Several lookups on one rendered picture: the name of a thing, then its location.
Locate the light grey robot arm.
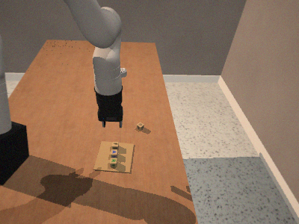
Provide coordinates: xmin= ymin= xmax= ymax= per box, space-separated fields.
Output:
xmin=0 ymin=0 xmax=122 ymax=134

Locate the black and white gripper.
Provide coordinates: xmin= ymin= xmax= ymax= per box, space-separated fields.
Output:
xmin=94 ymin=68 xmax=127 ymax=128

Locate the tan flat mat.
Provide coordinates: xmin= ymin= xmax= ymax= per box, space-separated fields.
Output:
xmin=93 ymin=141 xmax=134 ymax=173

